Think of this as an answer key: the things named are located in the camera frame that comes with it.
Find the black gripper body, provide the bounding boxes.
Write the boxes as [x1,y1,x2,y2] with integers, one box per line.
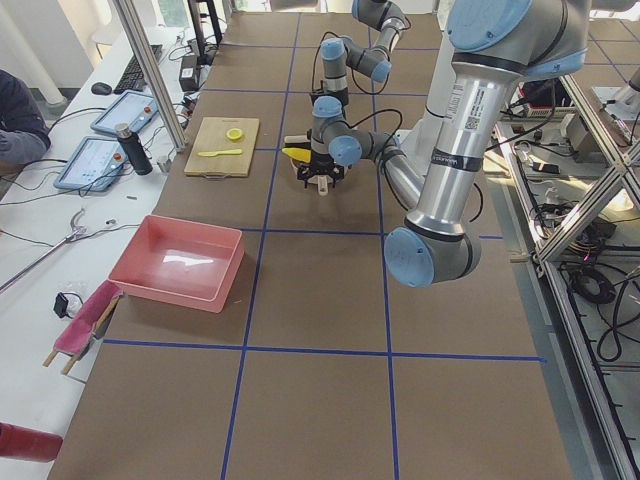
[309,87,349,107]
[296,154,345,187]

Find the beige plastic dustpan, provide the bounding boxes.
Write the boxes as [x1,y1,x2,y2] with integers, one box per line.
[291,160,342,196]

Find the yellow toy corn cob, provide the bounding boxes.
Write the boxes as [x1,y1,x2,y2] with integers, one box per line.
[281,147,311,163]

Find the beige hand brush black bristles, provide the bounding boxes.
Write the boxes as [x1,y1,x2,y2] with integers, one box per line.
[284,135,311,150]

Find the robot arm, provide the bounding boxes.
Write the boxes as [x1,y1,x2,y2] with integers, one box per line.
[309,1,411,107]
[298,1,591,287]

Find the person forearm dark sleeve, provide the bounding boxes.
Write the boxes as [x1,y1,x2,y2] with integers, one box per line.
[1,70,51,165]

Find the pink plastic bin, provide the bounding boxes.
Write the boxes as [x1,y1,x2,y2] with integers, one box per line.
[109,215,245,313]

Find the yellow plastic knife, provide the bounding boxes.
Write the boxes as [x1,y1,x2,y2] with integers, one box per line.
[197,148,243,158]

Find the yellow lemon slice toy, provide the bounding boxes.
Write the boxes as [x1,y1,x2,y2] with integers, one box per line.
[226,128,244,142]

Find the bamboo cutting board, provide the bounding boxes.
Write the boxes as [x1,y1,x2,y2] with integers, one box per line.
[184,117,260,178]

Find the black power adapter box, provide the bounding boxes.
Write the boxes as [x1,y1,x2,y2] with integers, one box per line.
[179,54,200,92]

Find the black water bottle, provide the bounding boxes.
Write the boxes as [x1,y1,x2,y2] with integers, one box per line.
[115,123,153,175]

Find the blue tablet far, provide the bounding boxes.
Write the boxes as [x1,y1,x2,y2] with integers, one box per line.
[90,90,158,136]

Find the blue tablet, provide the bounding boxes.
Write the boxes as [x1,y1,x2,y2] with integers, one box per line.
[90,90,158,136]
[53,136,128,193]

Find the black keyboard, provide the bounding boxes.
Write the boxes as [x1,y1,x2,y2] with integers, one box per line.
[113,56,146,95]

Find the blue tablet near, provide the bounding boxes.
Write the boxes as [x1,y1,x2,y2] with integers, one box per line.
[53,136,128,193]

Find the black computer mouse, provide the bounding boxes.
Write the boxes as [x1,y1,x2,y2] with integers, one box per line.
[91,82,113,96]

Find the metal grabber tool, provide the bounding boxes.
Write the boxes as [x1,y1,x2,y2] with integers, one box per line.
[0,208,89,295]

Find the pink fabric wooden stand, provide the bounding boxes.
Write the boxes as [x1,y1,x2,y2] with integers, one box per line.
[42,280,123,375]

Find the small black clip device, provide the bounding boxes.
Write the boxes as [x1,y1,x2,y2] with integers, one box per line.
[53,292,84,318]

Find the red cylinder bottle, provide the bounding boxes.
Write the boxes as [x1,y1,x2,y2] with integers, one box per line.
[0,423,63,463]

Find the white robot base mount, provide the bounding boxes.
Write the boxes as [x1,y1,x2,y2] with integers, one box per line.
[402,1,456,165]

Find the aluminium frame post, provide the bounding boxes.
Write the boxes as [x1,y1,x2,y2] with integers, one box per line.
[114,0,187,153]

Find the aluminium frame rail right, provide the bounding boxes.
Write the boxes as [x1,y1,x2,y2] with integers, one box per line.
[495,65,639,479]

